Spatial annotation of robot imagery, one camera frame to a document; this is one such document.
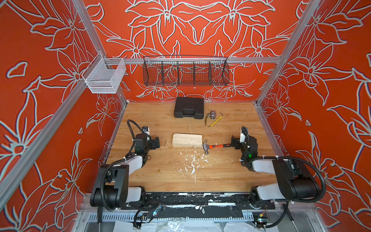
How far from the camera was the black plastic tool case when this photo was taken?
42.6 inches

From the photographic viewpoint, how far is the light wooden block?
0.94 meters

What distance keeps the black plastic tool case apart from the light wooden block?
0.18m
